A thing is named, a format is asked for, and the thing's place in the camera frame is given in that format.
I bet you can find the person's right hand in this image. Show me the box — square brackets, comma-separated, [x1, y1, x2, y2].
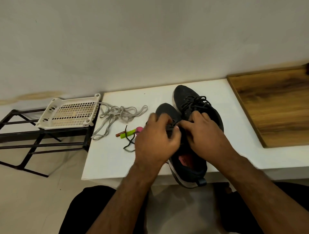
[180, 110, 237, 167]

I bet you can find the person's left hand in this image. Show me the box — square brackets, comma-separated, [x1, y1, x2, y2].
[134, 113, 182, 169]

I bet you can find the black shoelace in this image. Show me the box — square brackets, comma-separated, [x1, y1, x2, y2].
[122, 123, 180, 153]
[183, 95, 213, 114]

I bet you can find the dark sneaker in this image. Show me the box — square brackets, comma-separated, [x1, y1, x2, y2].
[155, 102, 209, 189]
[172, 85, 225, 132]

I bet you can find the grey shoelaces bundle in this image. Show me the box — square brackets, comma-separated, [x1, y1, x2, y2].
[91, 103, 148, 141]

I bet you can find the person's left forearm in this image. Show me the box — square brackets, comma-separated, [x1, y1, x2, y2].
[87, 161, 167, 234]

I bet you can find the person's right forearm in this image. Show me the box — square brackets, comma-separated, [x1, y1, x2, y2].
[215, 152, 309, 234]

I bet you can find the green marker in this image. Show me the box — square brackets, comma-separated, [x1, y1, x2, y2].
[120, 129, 138, 140]

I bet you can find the wooden board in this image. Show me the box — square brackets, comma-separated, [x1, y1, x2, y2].
[226, 67, 309, 148]

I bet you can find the white perforated plastic tray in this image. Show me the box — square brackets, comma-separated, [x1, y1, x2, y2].
[36, 94, 102, 130]

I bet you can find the black metal rack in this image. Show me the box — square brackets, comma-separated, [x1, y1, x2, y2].
[0, 103, 102, 177]

